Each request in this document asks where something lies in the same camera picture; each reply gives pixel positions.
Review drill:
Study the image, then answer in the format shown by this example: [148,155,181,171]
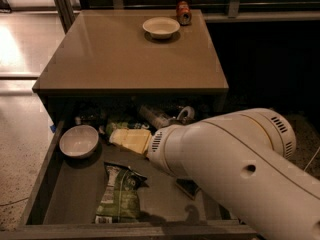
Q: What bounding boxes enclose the green jalapeno chip bag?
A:
[94,162,147,224]

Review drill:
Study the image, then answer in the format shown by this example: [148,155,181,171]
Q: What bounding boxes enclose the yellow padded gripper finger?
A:
[109,129,152,155]

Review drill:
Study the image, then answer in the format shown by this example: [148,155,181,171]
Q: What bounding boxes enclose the green snack bag white logo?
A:
[104,114,151,135]

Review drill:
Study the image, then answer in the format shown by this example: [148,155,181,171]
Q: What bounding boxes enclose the blue yellow sponge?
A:
[175,179,200,200]

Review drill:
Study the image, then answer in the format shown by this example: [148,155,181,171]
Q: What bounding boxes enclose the open grey top drawer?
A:
[1,113,256,240]

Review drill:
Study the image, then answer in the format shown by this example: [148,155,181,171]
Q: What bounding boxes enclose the white bowl in drawer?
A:
[59,125,99,159]

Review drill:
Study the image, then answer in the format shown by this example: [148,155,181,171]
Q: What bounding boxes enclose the dark crumpled bag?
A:
[74,102,106,128]

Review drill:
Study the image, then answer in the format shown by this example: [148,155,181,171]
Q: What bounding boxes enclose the white bowl on counter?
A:
[143,17,180,39]

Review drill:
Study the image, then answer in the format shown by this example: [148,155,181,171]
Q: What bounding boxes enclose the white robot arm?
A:
[147,108,320,240]

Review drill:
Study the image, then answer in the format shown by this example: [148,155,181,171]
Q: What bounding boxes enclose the clear plastic water bottle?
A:
[138,105,172,129]

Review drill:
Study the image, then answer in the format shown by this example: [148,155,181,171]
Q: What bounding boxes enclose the orange soda can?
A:
[176,1,192,26]

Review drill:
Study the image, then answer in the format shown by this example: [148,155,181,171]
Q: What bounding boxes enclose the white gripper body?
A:
[145,123,194,178]

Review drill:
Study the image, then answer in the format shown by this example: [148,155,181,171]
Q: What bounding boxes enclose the white cable with plug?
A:
[303,146,320,172]

